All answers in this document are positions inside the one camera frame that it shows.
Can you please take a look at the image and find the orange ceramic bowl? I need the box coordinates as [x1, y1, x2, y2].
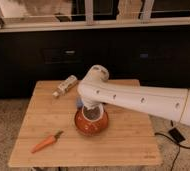
[74, 108, 109, 136]

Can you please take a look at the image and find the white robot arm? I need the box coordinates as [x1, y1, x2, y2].
[77, 65, 190, 126]

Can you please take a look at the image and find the blue sponge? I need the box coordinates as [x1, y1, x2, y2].
[76, 97, 83, 109]

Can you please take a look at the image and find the white ceramic cup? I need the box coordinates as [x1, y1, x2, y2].
[82, 104, 104, 122]

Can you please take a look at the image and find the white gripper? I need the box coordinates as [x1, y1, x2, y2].
[82, 97, 100, 109]

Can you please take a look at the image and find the orange toy carrot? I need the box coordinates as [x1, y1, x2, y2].
[31, 131, 62, 153]

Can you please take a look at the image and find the wooden table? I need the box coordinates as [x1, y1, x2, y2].
[8, 81, 162, 167]

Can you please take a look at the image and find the black power adapter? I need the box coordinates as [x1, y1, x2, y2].
[169, 128, 185, 143]

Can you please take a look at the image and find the black cable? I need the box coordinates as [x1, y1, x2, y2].
[154, 119, 190, 171]

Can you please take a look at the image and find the black cabinet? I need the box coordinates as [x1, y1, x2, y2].
[0, 25, 190, 98]

